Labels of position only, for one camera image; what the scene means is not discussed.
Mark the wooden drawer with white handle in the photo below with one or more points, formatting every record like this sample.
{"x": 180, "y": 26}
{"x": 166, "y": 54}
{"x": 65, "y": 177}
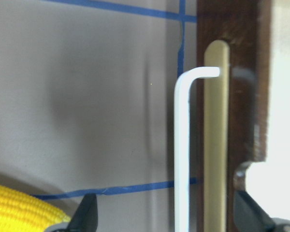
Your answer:
{"x": 243, "y": 116}

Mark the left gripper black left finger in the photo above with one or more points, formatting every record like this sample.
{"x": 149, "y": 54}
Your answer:
{"x": 85, "y": 218}

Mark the yellow toy corn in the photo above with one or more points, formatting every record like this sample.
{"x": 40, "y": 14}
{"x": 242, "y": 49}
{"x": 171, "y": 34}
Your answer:
{"x": 20, "y": 212}

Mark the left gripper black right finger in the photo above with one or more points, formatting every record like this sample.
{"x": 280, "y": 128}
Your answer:
{"x": 249, "y": 216}

